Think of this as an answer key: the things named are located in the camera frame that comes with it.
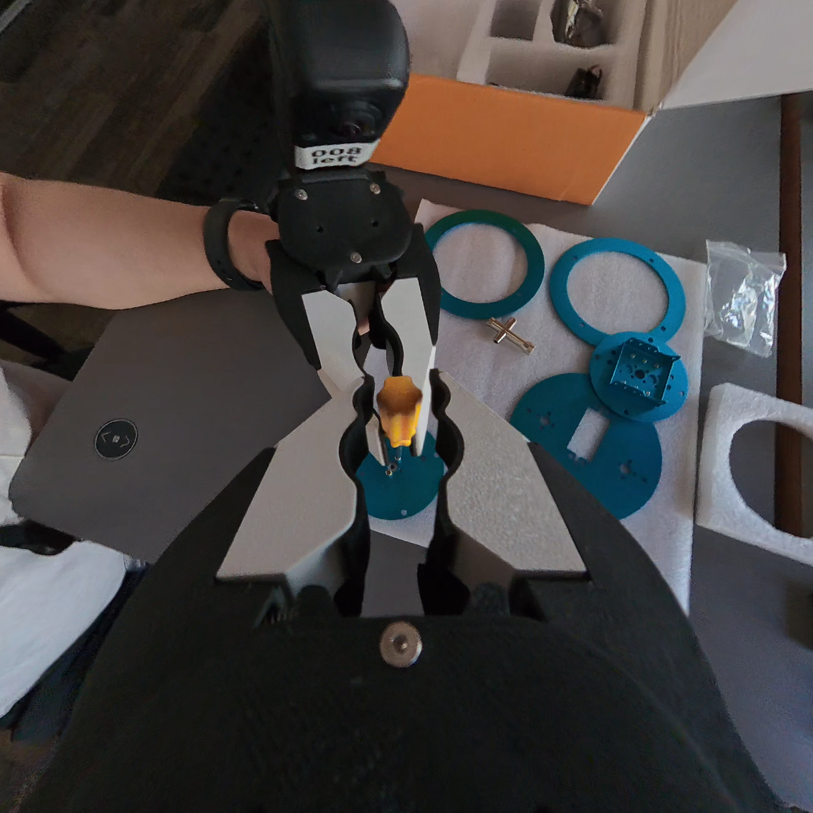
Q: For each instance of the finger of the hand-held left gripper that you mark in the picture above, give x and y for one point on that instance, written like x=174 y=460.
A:
x=330 y=330
x=413 y=317

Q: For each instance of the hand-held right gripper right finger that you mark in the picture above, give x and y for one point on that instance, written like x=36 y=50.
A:
x=508 y=508

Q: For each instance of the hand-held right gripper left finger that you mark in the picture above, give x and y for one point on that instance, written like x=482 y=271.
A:
x=298 y=514

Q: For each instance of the yellow screwdriver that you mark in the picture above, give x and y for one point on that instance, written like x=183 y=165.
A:
x=400 y=400

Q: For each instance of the small blue round plate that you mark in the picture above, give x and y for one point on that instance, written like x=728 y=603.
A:
x=400 y=502

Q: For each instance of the person's left forearm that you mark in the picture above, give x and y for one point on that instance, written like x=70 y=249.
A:
x=95 y=241

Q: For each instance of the person's left hand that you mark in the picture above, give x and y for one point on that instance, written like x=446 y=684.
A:
x=251 y=248

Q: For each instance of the metal cross wrench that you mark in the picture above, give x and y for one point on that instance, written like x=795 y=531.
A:
x=508 y=333

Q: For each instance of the large blue plate with cutout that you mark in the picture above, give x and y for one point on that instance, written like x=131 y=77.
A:
x=622 y=476

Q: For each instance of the black wristband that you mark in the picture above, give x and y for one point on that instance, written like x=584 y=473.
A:
x=216 y=248

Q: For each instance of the white foam sheet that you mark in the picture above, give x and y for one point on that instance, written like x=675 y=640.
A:
x=673 y=508

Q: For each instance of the orange cardboard box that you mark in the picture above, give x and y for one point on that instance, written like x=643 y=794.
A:
x=508 y=140

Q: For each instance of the white foam box insert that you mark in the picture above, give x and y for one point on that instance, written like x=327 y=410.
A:
x=473 y=63

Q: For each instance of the white foam block with hole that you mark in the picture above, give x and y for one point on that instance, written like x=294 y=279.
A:
x=718 y=495

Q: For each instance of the person's white shirt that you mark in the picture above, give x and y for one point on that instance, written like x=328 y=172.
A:
x=51 y=603

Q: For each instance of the bag of metal parts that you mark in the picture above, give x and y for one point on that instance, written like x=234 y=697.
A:
x=575 y=22

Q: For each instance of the small black box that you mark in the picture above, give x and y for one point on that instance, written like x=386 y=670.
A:
x=801 y=610

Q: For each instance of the clear plastic bag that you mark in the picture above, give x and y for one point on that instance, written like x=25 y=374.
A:
x=743 y=298

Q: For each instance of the blue disc with square bracket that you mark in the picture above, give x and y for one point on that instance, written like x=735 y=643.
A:
x=641 y=371

